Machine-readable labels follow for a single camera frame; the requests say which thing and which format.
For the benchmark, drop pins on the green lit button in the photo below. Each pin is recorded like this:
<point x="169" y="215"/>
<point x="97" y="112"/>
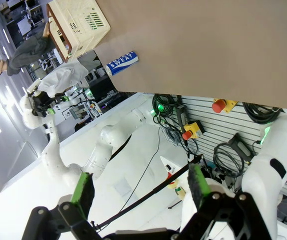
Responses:
<point x="160" y="107"/>

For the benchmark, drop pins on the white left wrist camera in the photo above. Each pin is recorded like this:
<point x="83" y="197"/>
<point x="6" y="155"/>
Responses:
<point x="34" y="87"/>

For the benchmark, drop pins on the red yellow emergency stop button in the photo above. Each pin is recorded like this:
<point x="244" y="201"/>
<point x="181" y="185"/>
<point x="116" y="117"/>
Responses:
<point x="221" y="105"/>
<point x="191" y="131"/>

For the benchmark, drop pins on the black handheld controller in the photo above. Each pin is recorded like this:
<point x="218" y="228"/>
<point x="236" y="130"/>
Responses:
<point x="181" y="116"/>

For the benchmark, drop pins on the cream plastic shopping basket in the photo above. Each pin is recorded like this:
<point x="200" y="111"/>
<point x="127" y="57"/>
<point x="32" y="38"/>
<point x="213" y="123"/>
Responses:
<point x="78" y="32"/>

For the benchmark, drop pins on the blue Pocari Sweat can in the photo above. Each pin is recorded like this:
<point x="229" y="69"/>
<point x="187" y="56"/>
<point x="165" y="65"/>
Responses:
<point x="122" y="63"/>

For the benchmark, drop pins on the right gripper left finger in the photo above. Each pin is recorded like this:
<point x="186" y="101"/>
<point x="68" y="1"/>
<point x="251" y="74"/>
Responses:
<point x="83" y="190"/>

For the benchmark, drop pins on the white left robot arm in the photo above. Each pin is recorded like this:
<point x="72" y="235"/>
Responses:
<point x="103" y="142"/>

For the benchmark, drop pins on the black power brick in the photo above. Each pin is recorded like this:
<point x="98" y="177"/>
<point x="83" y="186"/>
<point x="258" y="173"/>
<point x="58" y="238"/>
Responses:
<point x="241" y="147"/>

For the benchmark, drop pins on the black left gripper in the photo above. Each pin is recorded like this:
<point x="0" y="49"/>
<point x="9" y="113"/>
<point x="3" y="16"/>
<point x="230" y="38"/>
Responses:
<point x="40" y="103"/>

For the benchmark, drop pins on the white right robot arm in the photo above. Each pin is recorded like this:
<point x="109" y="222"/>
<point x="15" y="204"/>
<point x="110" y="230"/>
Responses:
<point x="258" y="175"/>

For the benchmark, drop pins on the grey slotted panel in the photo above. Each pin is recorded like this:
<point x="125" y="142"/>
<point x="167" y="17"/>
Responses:
<point x="208" y="117"/>

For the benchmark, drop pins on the person in white coat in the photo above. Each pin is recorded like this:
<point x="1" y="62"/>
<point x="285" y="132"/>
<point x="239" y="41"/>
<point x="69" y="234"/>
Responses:
<point x="63" y="75"/>

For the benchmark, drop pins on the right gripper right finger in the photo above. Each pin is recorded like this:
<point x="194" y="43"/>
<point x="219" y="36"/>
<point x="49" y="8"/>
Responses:
<point x="198" y="185"/>

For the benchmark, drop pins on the person in grey top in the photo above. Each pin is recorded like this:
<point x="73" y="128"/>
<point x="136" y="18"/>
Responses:
<point x="28" y="52"/>

